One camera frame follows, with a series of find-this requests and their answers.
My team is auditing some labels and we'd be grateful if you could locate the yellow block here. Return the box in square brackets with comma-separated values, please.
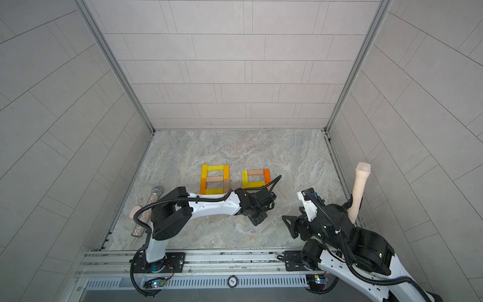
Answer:
[201, 164, 208, 179]
[248, 181, 265, 189]
[207, 165, 225, 172]
[205, 189, 224, 195]
[242, 170, 249, 189]

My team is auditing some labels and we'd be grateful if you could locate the tan block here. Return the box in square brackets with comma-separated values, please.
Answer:
[247, 169, 265, 176]
[223, 179, 230, 194]
[206, 176, 224, 183]

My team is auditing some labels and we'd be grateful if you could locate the amber orange block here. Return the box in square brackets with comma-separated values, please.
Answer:
[223, 165, 230, 180]

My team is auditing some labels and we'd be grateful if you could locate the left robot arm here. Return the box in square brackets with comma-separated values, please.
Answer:
[130, 175, 282, 269]

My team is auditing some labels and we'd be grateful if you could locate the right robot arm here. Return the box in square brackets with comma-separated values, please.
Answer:
[282, 188, 442, 301]

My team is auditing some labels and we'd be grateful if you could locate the right circuit board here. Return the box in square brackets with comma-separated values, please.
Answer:
[306, 274, 328, 294]

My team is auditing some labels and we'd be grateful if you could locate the circuit board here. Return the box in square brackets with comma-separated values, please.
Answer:
[143, 277, 168, 289]
[306, 274, 328, 294]

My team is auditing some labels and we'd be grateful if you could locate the beige microphone on stand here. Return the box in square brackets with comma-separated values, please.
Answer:
[348, 162, 371, 224]

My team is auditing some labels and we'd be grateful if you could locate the glitter silver microphone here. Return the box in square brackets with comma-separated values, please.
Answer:
[131, 185, 163, 237]

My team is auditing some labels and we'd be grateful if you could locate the pink round pad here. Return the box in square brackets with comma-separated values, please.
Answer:
[129, 205, 142, 219]

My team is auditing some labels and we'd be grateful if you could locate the left circuit board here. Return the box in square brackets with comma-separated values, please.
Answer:
[143, 277, 168, 289]

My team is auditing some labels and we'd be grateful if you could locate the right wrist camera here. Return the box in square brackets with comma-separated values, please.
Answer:
[297, 187, 323, 222]

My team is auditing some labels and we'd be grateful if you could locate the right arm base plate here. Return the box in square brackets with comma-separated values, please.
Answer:
[277, 250, 323, 271]

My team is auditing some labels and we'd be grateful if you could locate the aluminium rail frame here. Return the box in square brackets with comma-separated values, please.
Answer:
[74, 247, 315, 278]

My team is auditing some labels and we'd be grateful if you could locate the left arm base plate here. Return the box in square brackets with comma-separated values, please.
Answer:
[130, 250, 186, 274]

